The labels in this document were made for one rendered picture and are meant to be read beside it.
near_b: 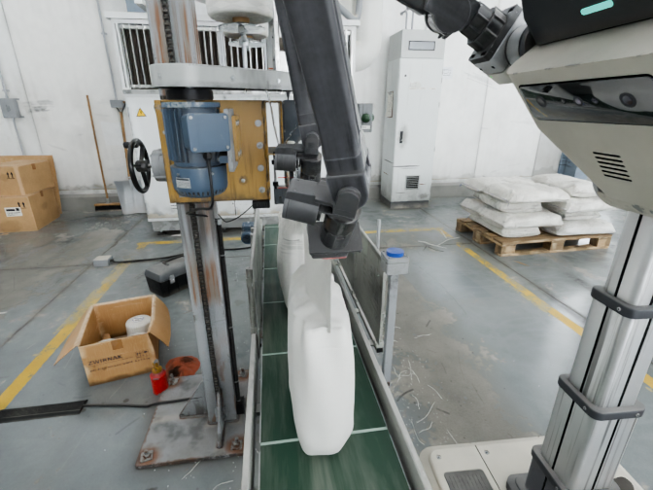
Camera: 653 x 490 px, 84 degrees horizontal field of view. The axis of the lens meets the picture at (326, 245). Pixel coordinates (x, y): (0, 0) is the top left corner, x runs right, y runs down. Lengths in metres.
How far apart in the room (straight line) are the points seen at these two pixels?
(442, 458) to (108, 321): 1.96
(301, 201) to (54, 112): 5.37
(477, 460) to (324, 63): 1.27
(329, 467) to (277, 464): 0.15
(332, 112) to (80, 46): 5.30
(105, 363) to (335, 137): 1.89
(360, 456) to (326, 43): 1.05
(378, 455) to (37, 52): 5.58
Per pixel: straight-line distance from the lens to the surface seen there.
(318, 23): 0.46
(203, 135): 0.97
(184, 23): 1.31
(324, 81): 0.47
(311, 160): 0.99
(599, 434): 1.11
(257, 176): 1.24
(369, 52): 4.42
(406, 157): 5.00
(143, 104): 4.11
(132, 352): 2.18
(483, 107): 6.09
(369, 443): 1.24
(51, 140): 5.93
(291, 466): 1.19
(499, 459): 1.47
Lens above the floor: 1.32
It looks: 21 degrees down
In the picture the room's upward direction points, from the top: straight up
